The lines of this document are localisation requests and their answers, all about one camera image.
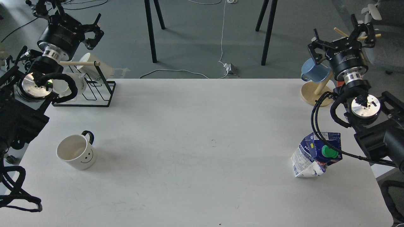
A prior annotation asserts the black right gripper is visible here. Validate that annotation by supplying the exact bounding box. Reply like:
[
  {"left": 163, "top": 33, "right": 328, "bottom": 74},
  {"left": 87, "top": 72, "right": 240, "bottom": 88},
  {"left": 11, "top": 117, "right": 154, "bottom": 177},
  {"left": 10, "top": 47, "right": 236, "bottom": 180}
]
[{"left": 308, "top": 14, "right": 376, "bottom": 79}]

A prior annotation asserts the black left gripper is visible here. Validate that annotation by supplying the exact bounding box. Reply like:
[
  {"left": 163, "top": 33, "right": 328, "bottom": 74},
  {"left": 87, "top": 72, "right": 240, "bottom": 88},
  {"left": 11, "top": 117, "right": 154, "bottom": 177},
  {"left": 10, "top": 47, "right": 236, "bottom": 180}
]
[{"left": 25, "top": 0, "right": 105, "bottom": 55}]

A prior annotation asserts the blue white milk carton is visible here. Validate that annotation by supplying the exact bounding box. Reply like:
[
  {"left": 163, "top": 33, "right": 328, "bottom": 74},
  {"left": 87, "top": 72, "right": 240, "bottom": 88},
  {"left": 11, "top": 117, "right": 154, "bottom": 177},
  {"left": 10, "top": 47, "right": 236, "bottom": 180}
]
[{"left": 290, "top": 132, "right": 342, "bottom": 178}]

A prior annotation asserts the white smiley face mug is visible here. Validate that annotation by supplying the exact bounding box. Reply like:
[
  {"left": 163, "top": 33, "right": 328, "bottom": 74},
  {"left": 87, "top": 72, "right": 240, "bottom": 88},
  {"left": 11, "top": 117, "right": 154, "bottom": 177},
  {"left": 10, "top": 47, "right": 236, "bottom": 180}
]
[{"left": 56, "top": 130, "right": 98, "bottom": 171}]

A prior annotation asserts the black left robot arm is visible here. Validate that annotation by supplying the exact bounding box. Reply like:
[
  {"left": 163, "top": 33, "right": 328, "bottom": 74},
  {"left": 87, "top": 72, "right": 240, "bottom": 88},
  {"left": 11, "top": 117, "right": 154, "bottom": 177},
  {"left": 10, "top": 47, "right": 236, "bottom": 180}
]
[{"left": 0, "top": 0, "right": 104, "bottom": 212}]

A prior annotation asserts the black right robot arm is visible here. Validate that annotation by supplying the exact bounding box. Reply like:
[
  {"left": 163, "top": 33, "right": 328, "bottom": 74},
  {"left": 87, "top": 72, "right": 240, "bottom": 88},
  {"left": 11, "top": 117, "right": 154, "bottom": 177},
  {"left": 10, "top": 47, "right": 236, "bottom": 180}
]
[{"left": 308, "top": 14, "right": 404, "bottom": 172}]

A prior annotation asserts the white cup behind rack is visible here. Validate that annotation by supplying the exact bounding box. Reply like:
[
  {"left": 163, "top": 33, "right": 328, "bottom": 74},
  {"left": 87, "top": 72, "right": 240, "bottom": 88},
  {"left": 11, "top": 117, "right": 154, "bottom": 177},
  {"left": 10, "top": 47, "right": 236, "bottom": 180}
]
[{"left": 77, "top": 53, "right": 114, "bottom": 82}]

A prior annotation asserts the white cup on rack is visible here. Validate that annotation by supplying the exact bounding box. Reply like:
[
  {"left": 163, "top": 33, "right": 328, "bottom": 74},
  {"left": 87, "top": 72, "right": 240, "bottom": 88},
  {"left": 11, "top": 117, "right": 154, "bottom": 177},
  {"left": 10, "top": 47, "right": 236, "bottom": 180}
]
[{"left": 50, "top": 72, "right": 87, "bottom": 102}]

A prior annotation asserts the blue mug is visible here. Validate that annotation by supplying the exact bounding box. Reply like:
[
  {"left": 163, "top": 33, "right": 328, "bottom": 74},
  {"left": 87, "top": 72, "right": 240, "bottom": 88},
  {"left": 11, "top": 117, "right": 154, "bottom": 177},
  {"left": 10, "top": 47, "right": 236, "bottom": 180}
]
[{"left": 300, "top": 58, "right": 331, "bottom": 83}]

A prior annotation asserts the orange mug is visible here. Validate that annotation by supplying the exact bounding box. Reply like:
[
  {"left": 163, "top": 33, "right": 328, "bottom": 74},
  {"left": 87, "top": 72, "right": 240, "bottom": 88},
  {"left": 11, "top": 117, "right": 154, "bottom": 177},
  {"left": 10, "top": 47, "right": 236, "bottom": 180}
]
[{"left": 336, "top": 81, "right": 345, "bottom": 87}]

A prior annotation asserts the grey office chair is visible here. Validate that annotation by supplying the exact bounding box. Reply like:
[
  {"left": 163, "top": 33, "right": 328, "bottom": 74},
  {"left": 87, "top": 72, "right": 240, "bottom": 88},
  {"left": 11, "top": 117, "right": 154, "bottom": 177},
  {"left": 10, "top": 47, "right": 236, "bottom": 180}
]
[{"left": 361, "top": 0, "right": 404, "bottom": 73}]

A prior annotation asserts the wooden mug tree stand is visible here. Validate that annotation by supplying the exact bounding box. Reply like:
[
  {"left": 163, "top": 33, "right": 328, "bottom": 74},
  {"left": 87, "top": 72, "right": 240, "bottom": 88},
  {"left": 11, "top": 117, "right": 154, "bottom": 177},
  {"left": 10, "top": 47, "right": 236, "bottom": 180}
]
[{"left": 300, "top": 27, "right": 380, "bottom": 107}]

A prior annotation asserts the black table leg pair right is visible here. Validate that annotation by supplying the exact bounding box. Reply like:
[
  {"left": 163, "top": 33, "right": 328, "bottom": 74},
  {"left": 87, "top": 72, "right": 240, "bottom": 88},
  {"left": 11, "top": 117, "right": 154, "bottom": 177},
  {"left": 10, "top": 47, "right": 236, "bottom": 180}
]
[{"left": 255, "top": 0, "right": 278, "bottom": 66}]

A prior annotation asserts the black table leg pair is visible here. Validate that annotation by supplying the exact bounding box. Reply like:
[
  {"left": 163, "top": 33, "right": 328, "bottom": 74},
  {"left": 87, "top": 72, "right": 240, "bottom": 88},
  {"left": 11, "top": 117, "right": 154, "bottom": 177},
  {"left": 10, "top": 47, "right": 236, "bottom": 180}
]
[
  {"left": 255, "top": 0, "right": 278, "bottom": 66},
  {"left": 144, "top": 0, "right": 166, "bottom": 63}
]

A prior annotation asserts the black table leg pair left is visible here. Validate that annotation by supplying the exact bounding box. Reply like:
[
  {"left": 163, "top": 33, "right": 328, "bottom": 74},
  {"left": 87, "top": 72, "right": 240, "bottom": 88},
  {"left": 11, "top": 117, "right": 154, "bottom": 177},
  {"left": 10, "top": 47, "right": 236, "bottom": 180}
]
[{"left": 144, "top": 0, "right": 166, "bottom": 63}]

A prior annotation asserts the black wire cup rack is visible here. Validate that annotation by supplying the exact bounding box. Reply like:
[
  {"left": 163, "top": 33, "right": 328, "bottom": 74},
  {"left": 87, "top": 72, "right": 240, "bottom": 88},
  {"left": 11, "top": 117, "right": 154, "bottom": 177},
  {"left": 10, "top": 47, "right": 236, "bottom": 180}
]
[{"left": 52, "top": 61, "right": 116, "bottom": 107}]

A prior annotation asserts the white power cable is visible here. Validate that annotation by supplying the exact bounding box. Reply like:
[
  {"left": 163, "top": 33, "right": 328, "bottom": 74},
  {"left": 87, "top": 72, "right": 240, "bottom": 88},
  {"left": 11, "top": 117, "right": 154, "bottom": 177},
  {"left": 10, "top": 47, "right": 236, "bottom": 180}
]
[{"left": 139, "top": 0, "right": 239, "bottom": 79}]

